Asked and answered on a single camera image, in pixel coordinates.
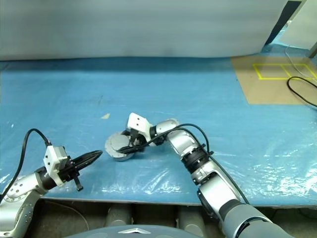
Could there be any grey robot torso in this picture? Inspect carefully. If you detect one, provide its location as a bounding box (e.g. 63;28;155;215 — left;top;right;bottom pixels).
63;224;189;238

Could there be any brown cardboard sheet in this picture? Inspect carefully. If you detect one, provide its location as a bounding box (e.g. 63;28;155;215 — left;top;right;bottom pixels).
230;56;317;105

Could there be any motor housing with copper windings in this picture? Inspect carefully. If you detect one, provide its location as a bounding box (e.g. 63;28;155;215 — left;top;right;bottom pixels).
106;148;137;163

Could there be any yellow tape rectangle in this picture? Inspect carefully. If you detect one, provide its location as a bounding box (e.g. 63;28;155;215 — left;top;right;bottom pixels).
252;63;317;81

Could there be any dark grey rounded cylinder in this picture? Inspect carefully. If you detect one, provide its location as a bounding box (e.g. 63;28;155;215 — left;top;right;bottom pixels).
178;205;206;230
105;207;134;228

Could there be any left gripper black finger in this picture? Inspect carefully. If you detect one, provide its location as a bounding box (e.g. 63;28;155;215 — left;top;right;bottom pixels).
75;152;104;172
72;150;104;165

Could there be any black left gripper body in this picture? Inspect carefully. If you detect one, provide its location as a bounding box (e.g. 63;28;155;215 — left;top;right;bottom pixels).
58;159;83;192

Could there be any thin white wire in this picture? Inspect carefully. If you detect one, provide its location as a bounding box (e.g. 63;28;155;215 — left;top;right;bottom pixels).
47;199;90;230

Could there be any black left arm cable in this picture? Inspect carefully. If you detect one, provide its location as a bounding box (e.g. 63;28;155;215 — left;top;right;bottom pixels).
1;128;52;199

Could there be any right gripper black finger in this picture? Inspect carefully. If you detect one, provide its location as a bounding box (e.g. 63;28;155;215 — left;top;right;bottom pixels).
121;142;149;152
121;145;150;155

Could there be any black floor cable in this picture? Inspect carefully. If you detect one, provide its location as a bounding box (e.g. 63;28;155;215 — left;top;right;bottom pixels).
287;76;317;108

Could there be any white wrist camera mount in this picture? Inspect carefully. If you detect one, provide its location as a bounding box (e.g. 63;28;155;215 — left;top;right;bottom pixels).
126;113;152;139
43;145;69;186

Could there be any blue table cover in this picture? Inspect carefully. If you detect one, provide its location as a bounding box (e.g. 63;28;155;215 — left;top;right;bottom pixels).
0;37;317;208

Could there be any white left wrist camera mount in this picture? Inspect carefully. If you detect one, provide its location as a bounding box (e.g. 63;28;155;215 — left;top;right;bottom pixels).
43;145;69;186

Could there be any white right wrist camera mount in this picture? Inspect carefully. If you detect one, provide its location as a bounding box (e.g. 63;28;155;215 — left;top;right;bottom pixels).
126;113;152;139

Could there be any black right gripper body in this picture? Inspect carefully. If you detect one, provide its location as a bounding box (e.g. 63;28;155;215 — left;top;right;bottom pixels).
127;129;150;148

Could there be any white floor cable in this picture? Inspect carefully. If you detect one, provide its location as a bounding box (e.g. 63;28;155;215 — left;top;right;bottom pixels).
284;44;317;80

